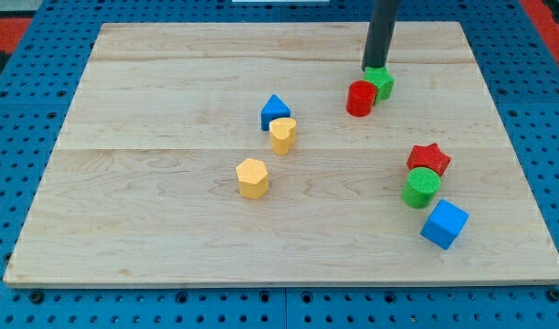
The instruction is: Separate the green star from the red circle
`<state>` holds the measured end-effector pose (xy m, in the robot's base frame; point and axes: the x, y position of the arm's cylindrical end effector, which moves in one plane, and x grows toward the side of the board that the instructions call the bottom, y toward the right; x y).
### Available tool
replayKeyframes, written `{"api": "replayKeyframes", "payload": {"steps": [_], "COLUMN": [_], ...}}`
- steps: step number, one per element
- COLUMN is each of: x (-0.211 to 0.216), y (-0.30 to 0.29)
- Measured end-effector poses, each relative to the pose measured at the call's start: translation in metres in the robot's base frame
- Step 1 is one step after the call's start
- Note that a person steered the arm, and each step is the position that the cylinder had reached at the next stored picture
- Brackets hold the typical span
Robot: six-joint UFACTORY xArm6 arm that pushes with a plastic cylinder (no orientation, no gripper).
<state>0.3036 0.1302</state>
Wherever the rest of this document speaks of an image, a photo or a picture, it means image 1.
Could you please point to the green star block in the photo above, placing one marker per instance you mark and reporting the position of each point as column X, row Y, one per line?
column 382, row 80

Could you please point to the red star block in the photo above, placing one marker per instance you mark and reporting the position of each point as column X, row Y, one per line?
column 428, row 156

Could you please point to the yellow hexagon block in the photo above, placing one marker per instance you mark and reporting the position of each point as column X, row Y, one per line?
column 253, row 178

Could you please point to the yellow heart block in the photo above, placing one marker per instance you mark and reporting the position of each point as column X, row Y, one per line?
column 282, row 134

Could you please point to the blue triangle block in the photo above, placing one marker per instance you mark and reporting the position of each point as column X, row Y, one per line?
column 274, row 108

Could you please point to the light wooden board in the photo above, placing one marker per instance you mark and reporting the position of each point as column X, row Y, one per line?
column 141, row 188

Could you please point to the red cylinder block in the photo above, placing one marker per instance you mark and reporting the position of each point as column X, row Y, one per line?
column 360, row 98

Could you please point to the green cylinder block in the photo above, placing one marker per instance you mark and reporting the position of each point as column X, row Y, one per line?
column 420, row 187

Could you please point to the blue cube block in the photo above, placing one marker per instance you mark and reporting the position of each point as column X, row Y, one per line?
column 444, row 224

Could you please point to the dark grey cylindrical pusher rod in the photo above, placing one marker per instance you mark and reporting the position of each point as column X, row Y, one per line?
column 379, row 34

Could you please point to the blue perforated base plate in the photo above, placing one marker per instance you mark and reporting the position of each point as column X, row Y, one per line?
column 42, row 73

